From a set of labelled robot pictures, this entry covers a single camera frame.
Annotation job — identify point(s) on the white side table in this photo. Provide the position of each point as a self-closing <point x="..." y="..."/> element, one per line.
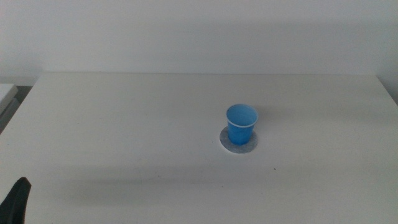
<point x="5" y="93"/>

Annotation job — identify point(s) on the blue plastic cup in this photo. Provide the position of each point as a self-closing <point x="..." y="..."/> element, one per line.
<point x="240" y="132"/>

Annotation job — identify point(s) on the round grey cup mat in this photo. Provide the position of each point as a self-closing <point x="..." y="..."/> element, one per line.
<point x="252" y="143"/>

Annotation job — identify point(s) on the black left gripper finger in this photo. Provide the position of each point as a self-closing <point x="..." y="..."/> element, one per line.
<point x="15" y="202"/>

